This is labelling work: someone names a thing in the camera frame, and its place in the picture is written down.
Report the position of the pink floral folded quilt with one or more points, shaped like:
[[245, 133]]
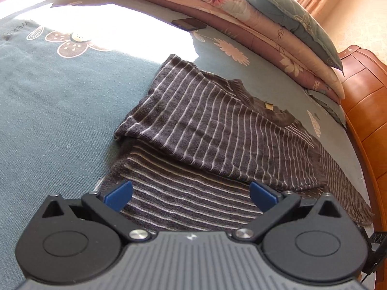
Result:
[[242, 21]]

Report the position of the plump teal floral pillow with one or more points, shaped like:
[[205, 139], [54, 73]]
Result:
[[287, 15]]

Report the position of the wooden headboard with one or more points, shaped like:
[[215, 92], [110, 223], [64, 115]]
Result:
[[369, 111]]

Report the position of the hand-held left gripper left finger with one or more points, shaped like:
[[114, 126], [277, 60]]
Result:
[[119, 195]]

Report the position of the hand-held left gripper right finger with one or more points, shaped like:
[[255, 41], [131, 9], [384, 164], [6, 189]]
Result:
[[263, 196]]

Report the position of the flat teal pillow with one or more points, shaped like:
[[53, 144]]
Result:
[[328, 105]]

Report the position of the black smartphone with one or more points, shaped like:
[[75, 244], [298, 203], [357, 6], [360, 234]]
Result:
[[189, 24]]

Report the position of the grey striped sweater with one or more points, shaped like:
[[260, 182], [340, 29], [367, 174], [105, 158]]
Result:
[[211, 127]]

